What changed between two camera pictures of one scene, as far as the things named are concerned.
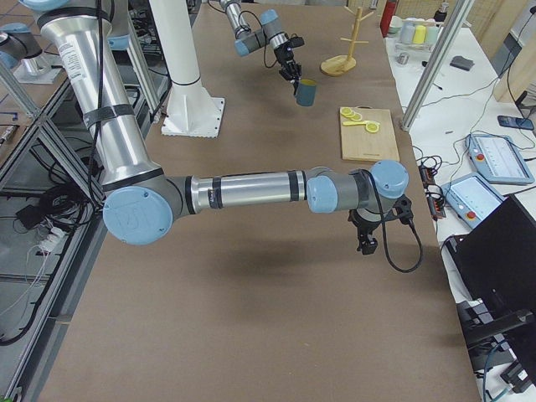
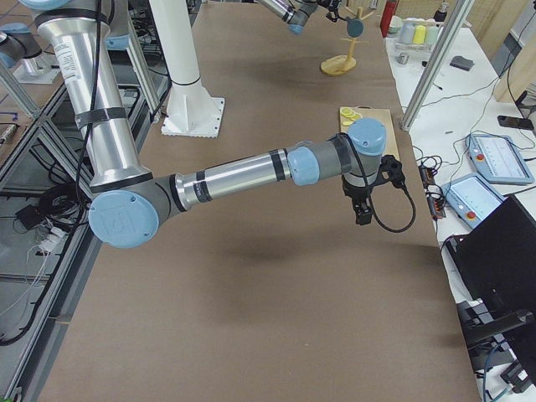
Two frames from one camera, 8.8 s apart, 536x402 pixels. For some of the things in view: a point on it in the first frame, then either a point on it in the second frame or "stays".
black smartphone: (523, 123) stays
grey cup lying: (407, 32) stays
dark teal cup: (306, 92) to (355, 27)
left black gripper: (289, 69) to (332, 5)
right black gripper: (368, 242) to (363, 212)
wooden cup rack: (340, 64) stays
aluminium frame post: (459, 13) stays
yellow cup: (420, 34) stays
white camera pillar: (190, 110) stays
